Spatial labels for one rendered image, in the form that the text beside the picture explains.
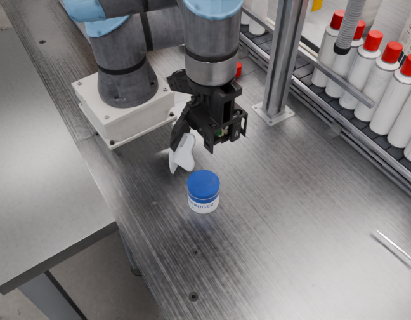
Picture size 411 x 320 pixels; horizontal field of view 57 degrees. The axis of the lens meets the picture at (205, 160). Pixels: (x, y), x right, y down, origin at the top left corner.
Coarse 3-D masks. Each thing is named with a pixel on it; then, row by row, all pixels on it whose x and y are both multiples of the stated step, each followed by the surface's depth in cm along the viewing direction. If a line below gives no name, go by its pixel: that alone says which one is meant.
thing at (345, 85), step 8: (248, 8) 113; (256, 16) 110; (264, 24) 107; (272, 32) 106; (304, 56) 98; (312, 56) 97; (312, 64) 97; (320, 64) 95; (328, 72) 93; (336, 80) 92; (344, 80) 91; (344, 88) 91; (352, 88) 89; (360, 96) 88; (368, 104) 87
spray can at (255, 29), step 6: (252, 0) 111; (258, 0) 109; (264, 0) 109; (252, 6) 112; (258, 6) 111; (264, 6) 111; (258, 12) 112; (264, 12) 112; (264, 18) 114; (252, 24) 116; (258, 24) 115; (252, 30) 117; (258, 30) 117; (264, 30) 118
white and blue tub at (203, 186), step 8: (192, 176) 80; (200, 176) 80; (208, 176) 80; (216, 176) 80; (192, 184) 79; (200, 184) 79; (208, 184) 79; (216, 184) 79; (192, 192) 78; (200, 192) 78; (208, 192) 78; (216, 192) 78; (192, 200) 80; (200, 200) 78; (208, 200) 79; (216, 200) 81; (192, 208) 83; (200, 208) 81; (208, 208) 81
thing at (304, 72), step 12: (252, 36) 118; (264, 36) 118; (264, 48) 114; (300, 60) 110; (300, 72) 106; (312, 72) 106; (312, 84) 103; (324, 96) 100; (336, 108) 97; (348, 120) 94; (384, 144) 89; (396, 156) 86; (408, 168) 84
